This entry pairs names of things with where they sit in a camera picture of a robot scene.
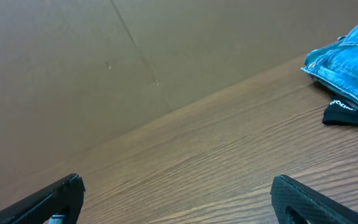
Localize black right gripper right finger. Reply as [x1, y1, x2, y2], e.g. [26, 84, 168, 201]
[270, 175, 358, 224]

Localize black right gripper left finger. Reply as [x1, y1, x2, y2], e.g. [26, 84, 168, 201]
[0, 174, 85, 224]

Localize blue denim jeans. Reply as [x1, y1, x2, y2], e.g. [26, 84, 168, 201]
[301, 25, 358, 110]

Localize black garment with white print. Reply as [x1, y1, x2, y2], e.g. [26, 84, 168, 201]
[322, 95, 358, 126]

